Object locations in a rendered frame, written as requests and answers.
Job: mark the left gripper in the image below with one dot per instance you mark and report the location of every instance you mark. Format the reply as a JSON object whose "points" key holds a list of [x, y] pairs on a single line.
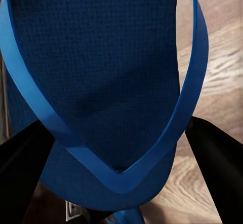
{"points": [[89, 216]]}

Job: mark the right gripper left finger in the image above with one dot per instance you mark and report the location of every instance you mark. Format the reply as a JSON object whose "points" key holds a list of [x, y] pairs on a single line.
{"points": [[22, 160]]}

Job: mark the bed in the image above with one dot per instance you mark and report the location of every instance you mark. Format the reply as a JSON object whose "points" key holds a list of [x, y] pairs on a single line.
{"points": [[45, 207]]}

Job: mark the sandal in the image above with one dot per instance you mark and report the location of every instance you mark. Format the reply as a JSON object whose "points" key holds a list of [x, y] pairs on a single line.
{"points": [[130, 216], [102, 76]]}

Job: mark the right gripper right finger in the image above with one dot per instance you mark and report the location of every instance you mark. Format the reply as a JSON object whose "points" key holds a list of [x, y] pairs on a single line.
{"points": [[220, 160]]}

